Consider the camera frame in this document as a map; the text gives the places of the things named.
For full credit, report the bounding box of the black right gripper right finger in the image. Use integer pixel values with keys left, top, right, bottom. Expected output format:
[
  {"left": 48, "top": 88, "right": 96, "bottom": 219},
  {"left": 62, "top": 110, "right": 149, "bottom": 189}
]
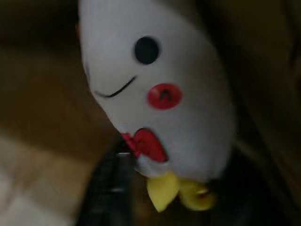
[{"left": 174, "top": 150, "right": 286, "bottom": 226}]

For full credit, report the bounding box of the white plush toy yellow bow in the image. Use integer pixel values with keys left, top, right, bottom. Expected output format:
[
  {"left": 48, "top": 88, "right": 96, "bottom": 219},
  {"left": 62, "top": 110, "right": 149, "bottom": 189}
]
[{"left": 77, "top": 0, "right": 237, "bottom": 213}]

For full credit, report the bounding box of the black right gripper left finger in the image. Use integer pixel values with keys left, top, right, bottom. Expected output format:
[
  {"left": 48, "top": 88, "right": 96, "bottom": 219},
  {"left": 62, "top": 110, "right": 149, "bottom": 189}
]
[{"left": 76, "top": 138, "right": 142, "bottom": 226}]

